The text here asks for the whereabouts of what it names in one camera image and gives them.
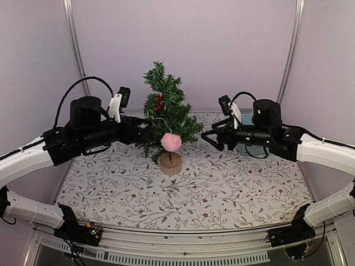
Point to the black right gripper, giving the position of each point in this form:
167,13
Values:
222,132

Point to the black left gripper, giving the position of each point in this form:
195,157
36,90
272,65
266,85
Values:
130,134

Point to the small red berry sprig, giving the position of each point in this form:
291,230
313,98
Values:
159,103

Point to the small green christmas tree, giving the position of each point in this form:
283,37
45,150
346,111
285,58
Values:
175,116

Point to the pink pompom ornament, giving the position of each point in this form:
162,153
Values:
171,142

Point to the wooden tree stump base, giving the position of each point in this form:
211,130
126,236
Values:
170,163

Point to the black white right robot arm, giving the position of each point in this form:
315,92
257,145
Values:
292,143

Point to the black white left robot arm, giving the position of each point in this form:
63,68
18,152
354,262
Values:
90,130

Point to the light blue plastic basket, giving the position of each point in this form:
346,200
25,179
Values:
255,140

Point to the floral patterned table mat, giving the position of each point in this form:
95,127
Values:
215,190

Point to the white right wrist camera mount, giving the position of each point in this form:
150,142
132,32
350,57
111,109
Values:
230,109

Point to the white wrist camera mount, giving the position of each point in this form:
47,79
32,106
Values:
230,109
117,102

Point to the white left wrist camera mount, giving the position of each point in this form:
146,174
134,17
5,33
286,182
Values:
117,102

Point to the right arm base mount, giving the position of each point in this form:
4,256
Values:
297,231

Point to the front aluminium rail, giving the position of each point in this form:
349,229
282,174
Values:
138,246

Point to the left aluminium corner post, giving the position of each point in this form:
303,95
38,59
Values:
73,37

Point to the aluminium corner post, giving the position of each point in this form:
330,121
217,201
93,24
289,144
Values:
295,34
73,37

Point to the right aluminium corner post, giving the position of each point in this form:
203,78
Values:
295,34

